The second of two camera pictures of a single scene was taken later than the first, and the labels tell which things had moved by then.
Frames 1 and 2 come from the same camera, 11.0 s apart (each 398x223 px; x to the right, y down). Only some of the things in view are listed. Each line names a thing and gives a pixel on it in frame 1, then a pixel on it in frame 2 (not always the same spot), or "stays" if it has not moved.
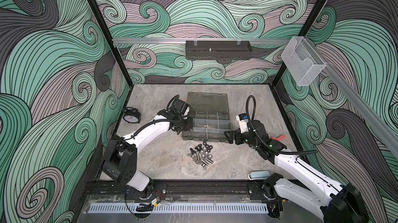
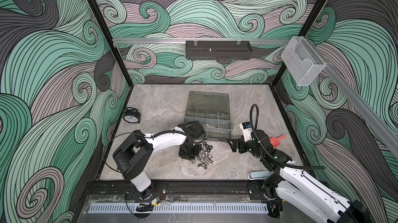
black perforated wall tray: (220, 51) stays
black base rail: (115, 191) stays
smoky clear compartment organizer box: (211, 117) stays
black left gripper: (189, 126) -> (192, 157)
